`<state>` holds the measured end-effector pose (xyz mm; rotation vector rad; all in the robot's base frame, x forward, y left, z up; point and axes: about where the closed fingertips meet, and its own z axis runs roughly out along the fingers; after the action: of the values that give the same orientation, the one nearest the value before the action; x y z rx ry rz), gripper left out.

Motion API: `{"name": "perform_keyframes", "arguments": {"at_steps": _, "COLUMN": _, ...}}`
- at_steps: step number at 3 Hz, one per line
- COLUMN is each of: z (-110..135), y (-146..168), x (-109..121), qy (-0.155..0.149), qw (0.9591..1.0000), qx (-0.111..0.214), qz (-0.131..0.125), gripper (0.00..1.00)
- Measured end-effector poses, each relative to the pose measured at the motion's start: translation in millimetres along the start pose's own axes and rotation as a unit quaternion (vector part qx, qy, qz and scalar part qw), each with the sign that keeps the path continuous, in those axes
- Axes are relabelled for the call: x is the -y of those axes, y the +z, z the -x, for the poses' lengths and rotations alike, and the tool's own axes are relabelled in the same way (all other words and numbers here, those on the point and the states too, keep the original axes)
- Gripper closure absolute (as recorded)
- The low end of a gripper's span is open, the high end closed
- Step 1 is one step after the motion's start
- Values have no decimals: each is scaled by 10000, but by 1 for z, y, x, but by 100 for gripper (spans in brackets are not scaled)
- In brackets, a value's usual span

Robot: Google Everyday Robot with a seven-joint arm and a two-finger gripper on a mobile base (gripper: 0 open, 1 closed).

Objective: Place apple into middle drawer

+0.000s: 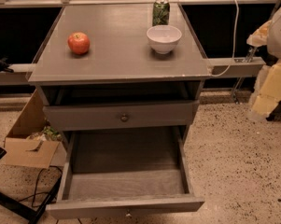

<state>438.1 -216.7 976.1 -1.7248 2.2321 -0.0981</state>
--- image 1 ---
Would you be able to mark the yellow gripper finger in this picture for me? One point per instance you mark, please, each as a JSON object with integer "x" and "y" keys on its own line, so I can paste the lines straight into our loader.
{"x": 259, "y": 37}
{"x": 267, "y": 92}

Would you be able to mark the red apple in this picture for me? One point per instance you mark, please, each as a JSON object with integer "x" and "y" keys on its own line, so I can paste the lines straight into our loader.
{"x": 78, "y": 43}

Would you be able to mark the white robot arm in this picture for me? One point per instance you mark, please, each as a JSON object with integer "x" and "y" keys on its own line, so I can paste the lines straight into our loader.
{"x": 267, "y": 96}

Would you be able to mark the closed upper grey drawer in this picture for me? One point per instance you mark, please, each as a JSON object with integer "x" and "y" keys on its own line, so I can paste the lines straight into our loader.
{"x": 120, "y": 116}

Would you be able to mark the grey drawer cabinet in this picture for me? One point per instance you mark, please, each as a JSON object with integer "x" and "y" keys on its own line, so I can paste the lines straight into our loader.
{"x": 120, "y": 66}

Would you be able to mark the open lower grey drawer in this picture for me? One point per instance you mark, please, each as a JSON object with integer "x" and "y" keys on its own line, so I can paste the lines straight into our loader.
{"x": 125, "y": 173}

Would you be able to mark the white ceramic bowl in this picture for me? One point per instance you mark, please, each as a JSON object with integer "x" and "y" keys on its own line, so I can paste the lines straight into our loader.
{"x": 163, "y": 38}

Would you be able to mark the green soda can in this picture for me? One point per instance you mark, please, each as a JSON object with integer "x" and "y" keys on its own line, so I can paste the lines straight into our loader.
{"x": 161, "y": 12}

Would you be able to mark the cardboard box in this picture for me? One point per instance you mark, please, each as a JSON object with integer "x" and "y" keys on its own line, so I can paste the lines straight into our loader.
{"x": 26, "y": 144}

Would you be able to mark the black stand base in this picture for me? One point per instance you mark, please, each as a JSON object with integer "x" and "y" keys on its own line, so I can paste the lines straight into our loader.
{"x": 26, "y": 207}

